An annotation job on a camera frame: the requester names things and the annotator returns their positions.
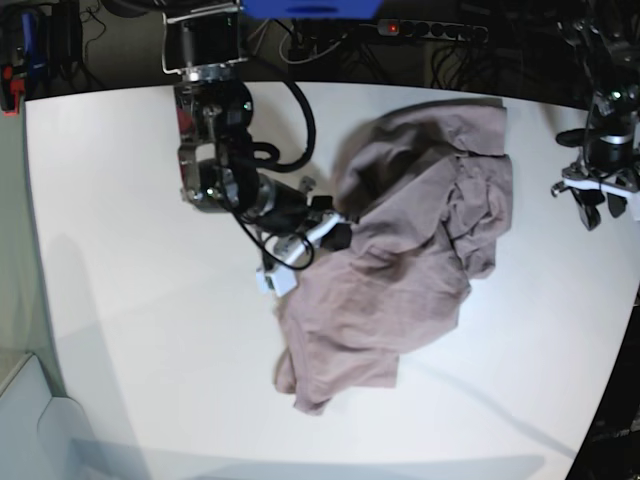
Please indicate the red black clamp tool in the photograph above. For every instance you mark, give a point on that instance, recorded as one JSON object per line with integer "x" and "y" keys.
{"x": 12, "y": 89}

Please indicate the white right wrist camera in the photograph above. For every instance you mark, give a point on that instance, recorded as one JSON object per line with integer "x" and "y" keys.
{"x": 279, "y": 280}

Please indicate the mauve t-shirt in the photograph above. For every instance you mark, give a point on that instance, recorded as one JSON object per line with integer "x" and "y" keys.
{"x": 348, "y": 325}

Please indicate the black power strip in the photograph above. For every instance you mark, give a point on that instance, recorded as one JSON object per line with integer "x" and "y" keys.
{"x": 432, "y": 30}

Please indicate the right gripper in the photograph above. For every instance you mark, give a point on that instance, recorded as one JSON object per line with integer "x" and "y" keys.
{"x": 288, "y": 226}

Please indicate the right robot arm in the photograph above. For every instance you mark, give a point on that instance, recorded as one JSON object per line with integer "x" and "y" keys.
{"x": 220, "y": 115}

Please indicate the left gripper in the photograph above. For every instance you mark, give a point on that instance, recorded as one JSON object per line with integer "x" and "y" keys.
{"x": 621, "y": 187}

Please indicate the blue plastic bin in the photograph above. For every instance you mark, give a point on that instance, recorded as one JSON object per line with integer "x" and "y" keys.
{"x": 311, "y": 9}

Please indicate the grey chair seat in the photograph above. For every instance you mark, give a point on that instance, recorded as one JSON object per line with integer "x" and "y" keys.
{"x": 48, "y": 437}

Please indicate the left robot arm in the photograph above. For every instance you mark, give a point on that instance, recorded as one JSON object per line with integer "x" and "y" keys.
{"x": 606, "y": 170}

